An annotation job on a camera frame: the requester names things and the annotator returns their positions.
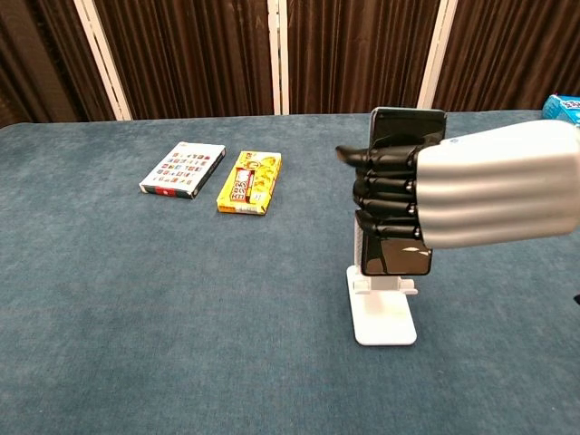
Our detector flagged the colourful white card box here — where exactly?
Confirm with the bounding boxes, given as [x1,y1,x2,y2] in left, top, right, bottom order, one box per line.
[139,141,227,201]

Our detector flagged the white folding phone stand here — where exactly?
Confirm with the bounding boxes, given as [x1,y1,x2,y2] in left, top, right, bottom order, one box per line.
[346,226,420,347]

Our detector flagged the black smartphone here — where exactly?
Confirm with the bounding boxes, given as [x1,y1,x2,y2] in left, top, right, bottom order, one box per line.
[354,107,448,277]

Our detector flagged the blue snack package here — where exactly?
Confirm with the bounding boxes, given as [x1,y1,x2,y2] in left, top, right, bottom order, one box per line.
[541,93,580,125]

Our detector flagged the white screen frame post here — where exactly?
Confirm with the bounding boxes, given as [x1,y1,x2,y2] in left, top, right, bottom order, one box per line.
[266,0,291,116]
[415,0,459,111]
[72,0,133,121]

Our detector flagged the yellow snack box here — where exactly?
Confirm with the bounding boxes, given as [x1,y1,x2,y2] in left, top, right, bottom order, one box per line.
[217,150,283,217]

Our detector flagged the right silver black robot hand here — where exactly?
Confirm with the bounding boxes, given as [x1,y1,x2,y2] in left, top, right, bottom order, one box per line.
[334,119,580,250]

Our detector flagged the brown pleated curtain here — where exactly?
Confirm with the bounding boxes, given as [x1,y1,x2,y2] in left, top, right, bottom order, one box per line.
[0,0,580,130]

